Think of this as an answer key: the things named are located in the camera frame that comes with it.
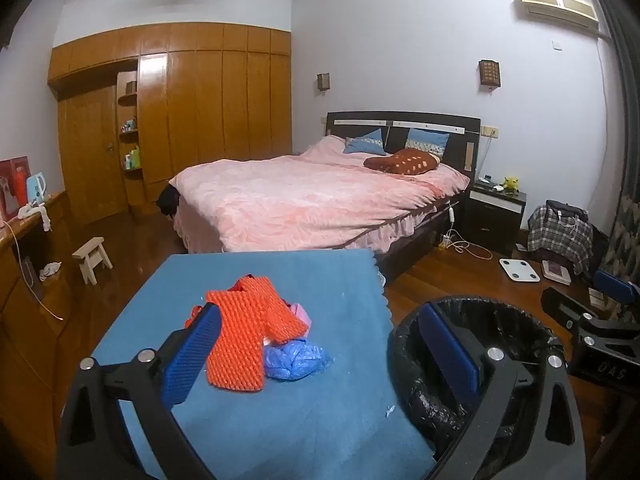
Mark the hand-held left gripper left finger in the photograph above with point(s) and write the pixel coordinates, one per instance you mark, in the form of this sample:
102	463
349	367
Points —
192	355

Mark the blue pillow with patterned band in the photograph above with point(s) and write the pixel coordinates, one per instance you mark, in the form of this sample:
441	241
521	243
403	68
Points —
425	140

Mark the long orange foam net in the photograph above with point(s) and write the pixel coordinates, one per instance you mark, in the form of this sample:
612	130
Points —
235	350

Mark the yellow plush toy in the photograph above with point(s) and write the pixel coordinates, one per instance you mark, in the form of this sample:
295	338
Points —
511	185

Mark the small wall lamp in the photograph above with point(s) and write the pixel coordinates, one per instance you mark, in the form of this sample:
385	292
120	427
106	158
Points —
323	83

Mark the red gift box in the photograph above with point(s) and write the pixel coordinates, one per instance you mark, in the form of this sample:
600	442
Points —
12	185

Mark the brown dotted pillow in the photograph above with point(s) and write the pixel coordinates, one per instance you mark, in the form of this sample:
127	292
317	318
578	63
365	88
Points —
400	162

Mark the green bottle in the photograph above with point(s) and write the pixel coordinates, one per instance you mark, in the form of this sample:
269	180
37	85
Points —
134	158

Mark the white bathroom scale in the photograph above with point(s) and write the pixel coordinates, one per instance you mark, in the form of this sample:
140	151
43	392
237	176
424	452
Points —
520	270

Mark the white scale with red top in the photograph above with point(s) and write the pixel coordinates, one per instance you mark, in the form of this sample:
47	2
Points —
556	271

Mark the wall outlet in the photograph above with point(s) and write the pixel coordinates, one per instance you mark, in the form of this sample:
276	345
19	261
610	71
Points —
490	132

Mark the teal jar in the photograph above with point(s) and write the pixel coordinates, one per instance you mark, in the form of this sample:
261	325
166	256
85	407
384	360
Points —
131	124

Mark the wooden sideboard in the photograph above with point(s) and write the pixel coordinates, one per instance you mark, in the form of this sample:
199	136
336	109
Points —
20	320

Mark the crumpled white cloth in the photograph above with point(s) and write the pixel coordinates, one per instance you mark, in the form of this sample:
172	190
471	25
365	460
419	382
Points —
50	270

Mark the black trash bin with liner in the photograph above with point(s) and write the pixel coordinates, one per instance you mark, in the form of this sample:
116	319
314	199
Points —
520	320

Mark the wooden stool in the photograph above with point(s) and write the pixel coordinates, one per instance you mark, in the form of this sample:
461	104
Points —
92	255

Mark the dark wooden bed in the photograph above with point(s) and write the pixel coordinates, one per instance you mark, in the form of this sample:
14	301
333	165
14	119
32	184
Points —
456	152

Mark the black cloth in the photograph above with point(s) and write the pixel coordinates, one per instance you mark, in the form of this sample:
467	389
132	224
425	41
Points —
169	202

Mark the blue table cloth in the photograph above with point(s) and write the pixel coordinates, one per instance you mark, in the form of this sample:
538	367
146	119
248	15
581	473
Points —
300	410

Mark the blue plastic shoe cover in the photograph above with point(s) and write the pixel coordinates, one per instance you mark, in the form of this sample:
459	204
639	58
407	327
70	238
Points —
295	357

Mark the plaid cloth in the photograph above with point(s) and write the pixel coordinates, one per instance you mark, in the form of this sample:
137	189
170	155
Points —
555	240

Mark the wooden wardrobe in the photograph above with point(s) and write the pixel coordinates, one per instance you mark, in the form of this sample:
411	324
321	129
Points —
210	110

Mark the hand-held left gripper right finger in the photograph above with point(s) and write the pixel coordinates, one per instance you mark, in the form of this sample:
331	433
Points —
447	355

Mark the large wall lamp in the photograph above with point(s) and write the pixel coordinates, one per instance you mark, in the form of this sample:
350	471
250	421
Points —
489	73

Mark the white braided cloth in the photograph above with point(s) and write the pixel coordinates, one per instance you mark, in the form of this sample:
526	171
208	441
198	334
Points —
37	212

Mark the white blanket controller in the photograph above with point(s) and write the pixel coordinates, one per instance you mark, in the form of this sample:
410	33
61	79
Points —
453	212

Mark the white book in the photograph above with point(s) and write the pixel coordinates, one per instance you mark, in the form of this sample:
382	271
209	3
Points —
596	297

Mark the pink blanket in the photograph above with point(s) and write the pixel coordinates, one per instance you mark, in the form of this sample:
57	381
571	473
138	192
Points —
300	195

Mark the air conditioner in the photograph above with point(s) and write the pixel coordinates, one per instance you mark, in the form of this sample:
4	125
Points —
560	7

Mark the dark nightstand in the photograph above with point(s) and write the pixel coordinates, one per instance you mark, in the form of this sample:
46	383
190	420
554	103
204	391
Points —
492	225

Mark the light blue kettle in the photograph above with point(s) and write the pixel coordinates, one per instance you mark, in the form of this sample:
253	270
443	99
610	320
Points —
36	190

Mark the power strip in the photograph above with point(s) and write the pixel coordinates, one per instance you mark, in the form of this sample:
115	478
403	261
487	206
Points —
445	242

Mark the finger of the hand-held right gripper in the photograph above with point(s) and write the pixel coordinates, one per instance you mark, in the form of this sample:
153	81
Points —
617	286
556	307

